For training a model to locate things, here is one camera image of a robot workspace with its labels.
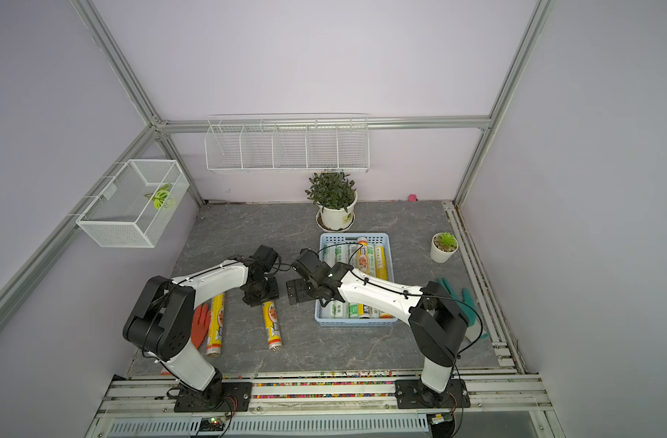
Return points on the green work glove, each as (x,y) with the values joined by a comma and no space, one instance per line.
(475,330)

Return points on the white mesh wall basket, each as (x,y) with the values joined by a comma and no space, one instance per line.
(121,217)

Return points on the white wire wall shelf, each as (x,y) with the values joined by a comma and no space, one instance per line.
(287,142)

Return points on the green leaf toy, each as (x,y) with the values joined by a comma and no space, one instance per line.
(162,198)

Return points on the large potted green plant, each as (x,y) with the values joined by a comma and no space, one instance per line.
(335,195)

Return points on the yellow plastic wrap roll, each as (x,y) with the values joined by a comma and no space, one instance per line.
(380,262)

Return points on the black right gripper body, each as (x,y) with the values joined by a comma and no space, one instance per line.
(302,288)

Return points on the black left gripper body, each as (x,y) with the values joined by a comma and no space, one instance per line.
(265,291)

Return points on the white vent grille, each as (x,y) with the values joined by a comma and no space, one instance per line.
(395,425)

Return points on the orange work glove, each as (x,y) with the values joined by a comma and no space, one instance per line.
(200,325)

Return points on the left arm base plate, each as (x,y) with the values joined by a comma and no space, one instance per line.
(220,397)

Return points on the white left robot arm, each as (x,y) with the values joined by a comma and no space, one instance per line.
(160,323)

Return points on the blue plastic basket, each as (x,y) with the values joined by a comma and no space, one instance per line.
(334,239)

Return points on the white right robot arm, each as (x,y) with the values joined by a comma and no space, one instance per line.
(438,323)

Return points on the small potted succulent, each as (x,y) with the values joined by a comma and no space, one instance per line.
(443,246)

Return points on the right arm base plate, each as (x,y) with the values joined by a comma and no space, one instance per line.
(413,394)

